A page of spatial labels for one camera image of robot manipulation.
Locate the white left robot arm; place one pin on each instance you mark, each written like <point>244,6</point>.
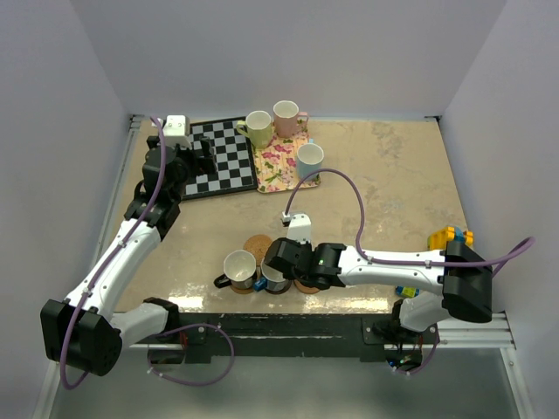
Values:
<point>82,330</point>

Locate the pink mug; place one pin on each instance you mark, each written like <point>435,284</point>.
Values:
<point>288,118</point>

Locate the light wooden coaster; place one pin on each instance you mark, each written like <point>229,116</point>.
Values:
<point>244,287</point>

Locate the orange wooden coaster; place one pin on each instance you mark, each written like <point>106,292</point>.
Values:
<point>305,289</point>

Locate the yellow blue toy blocks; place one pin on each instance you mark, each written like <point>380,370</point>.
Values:
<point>441,238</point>

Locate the floral serving tray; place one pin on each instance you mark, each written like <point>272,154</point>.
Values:
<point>275,165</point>

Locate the black and silver chessboard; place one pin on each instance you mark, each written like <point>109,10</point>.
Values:
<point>235,167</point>

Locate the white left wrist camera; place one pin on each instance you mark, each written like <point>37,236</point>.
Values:
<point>176,130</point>

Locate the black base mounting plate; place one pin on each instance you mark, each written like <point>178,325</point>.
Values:
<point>358,336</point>

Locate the light blue mug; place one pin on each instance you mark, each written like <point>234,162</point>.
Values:
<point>309,158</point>

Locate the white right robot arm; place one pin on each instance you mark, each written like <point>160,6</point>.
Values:
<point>453,283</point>

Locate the aluminium frame rail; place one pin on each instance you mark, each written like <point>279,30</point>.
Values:
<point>474,373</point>

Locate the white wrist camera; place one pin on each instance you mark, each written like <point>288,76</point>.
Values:
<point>299,226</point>
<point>176,130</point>

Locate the light green mug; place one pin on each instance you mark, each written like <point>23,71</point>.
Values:
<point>257,127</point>

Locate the dark blue mug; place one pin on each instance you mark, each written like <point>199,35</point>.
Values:
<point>271,281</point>

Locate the colourful rubik cube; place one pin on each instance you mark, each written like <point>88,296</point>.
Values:
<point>406,292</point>

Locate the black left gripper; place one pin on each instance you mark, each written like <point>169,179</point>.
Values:
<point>206,165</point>

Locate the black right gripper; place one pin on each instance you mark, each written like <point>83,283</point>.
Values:
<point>298,243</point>

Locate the black mug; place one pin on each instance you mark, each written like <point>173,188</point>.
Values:
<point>237,266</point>

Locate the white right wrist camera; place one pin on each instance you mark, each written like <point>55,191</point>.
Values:
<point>299,226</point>

